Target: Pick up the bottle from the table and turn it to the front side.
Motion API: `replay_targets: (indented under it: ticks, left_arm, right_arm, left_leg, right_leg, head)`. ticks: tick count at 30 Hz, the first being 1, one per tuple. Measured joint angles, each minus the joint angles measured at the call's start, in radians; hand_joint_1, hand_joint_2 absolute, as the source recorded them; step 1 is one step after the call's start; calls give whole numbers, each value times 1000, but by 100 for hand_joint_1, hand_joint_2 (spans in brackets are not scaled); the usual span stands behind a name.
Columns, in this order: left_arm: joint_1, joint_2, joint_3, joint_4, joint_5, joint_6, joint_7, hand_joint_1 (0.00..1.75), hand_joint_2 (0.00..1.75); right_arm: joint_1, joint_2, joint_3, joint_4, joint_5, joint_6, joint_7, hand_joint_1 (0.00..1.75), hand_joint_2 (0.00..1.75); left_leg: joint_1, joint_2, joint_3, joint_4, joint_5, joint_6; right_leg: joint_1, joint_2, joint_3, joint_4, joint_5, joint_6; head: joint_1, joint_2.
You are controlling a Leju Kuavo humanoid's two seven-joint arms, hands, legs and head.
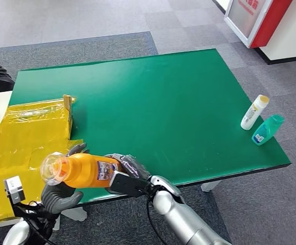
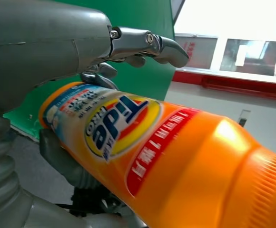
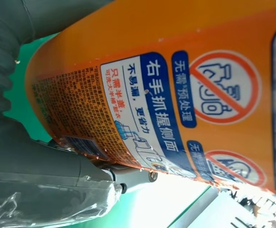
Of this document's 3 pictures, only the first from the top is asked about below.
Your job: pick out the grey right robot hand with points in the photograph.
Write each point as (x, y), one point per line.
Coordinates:
(134, 167)

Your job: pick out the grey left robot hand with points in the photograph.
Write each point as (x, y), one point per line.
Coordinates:
(58, 199)

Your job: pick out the orange bottle with clear cap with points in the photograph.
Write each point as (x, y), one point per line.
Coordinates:
(84, 170)

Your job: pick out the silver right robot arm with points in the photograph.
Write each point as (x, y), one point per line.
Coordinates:
(181, 219)

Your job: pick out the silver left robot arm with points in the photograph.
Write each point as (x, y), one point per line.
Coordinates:
(20, 233)

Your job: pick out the white bottle with yellow cap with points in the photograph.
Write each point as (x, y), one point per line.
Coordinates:
(252, 113)

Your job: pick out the teal transparent bottle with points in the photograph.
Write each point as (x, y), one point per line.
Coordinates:
(266, 130)

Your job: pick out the white table leg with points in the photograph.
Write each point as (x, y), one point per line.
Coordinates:
(210, 186)
(75, 214)

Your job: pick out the green table mat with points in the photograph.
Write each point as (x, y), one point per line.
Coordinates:
(163, 101)

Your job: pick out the yellow plastic bag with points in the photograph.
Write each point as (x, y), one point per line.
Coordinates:
(15, 145)

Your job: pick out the cardboard box flap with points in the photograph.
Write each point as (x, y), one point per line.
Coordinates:
(67, 108)

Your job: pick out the person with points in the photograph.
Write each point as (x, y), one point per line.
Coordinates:
(1, 79)

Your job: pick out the red and white sign cabinet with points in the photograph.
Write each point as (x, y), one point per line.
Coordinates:
(260, 17)

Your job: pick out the white counter with black base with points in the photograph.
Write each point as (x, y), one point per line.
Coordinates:
(293, 33)

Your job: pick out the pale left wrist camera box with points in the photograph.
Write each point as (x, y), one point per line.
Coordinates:
(14, 189)

